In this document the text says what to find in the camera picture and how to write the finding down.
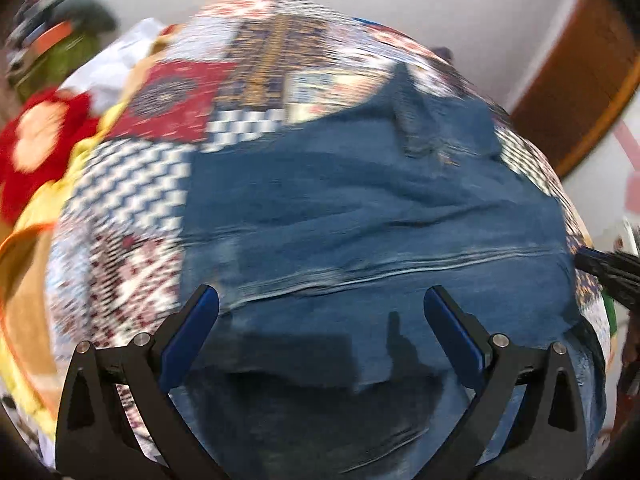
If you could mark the brown wooden door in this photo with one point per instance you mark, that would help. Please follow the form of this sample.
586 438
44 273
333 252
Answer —
588 78

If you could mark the green patterned storage bag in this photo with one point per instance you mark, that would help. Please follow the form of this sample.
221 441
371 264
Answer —
54 66

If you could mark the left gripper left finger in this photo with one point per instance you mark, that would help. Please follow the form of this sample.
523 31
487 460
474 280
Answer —
94 439

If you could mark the blue denim jacket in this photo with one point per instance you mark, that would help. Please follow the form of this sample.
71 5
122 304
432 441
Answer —
321 240

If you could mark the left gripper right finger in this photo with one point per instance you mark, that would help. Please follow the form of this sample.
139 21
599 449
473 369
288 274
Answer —
525 420

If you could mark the patchwork patterned bed quilt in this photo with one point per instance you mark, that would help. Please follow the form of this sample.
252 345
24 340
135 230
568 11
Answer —
238 70

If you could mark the orange box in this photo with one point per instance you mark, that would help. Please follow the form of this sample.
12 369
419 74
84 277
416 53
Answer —
51 37

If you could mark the white folded cloth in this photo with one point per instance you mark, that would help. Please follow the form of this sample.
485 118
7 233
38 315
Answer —
104 76

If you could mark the dark green pillow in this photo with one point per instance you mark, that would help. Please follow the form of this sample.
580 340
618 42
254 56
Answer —
87 15

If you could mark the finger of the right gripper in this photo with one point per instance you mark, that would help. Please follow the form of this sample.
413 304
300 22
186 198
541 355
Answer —
617 272

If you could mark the red plush toy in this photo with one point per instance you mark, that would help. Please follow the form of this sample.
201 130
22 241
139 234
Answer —
36 146

